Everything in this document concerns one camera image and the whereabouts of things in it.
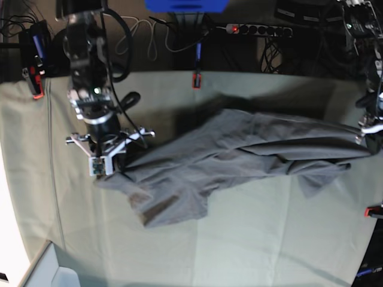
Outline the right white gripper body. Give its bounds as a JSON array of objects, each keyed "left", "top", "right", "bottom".
[{"left": 65, "top": 127, "right": 156, "bottom": 176}]

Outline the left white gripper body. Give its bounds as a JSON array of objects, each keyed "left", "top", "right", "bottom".
[{"left": 355, "top": 116, "right": 382, "bottom": 145}]

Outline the grey t-shirt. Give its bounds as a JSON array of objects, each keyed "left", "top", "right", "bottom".
[{"left": 96, "top": 109, "right": 374, "bottom": 228}]

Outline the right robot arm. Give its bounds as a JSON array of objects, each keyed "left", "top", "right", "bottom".
[{"left": 56, "top": 1, "right": 155, "bottom": 177}]

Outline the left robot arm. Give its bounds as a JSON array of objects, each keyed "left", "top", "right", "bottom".
[{"left": 341, "top": 1, "right": 382, "bottom": 144}]

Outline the right edge clamp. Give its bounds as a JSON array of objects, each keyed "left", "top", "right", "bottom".
[{"left": 364, "top": 205, "right": 383, "bottom": 219}]

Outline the edge clamp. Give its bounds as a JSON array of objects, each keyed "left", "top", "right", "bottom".
[
  {"left": 364, "top": 205, "right": 383, "bottom": 219},
  {"left": 19, "top": 31, "right": 44, "bottom": 100},
  {"left": 192, "top": 42, "right": 202, "bottom": 89}
]

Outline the left edge clamp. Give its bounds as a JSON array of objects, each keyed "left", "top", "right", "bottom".
[{"left": 19, "top": 31, "right": 44, "bottom": 100}]

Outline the centre edge clamp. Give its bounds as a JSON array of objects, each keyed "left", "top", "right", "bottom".
[{"left": 192, "top": 42, "right": 202, "bottom": 89}]

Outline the white bin corner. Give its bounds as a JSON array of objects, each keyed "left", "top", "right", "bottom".
[{"left": 19, "top": 240, "right": 81, "bottom": 287}]

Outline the black power strip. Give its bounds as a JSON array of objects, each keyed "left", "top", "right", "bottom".
[{"left": 225, "top": 24, "right": 293, "bottom": 38}]

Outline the pale green table cloth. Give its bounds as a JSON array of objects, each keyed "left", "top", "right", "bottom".
[{"left": 1, "top": 78, "right": 382, "bottom": 286}]

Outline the blue box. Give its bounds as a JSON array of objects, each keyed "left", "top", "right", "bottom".
[{"left": 145, "top": 0, "right": 229, "bottom": 13}]

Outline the white looped cable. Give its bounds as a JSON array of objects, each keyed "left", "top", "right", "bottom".
[{"left": 115, "top": 16, "right": 159, "bottom": 62}]

